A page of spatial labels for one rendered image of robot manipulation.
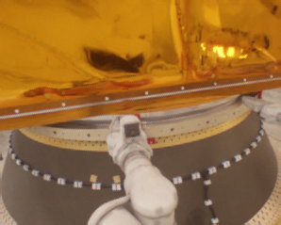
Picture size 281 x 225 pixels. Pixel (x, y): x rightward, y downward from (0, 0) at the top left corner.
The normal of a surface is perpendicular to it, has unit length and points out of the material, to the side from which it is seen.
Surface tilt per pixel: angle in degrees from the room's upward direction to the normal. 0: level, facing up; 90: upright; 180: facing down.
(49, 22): 88
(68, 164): 62
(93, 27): 86
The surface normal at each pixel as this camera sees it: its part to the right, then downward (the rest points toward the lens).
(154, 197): -0.10, -0.87
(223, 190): 0.33, -0.16
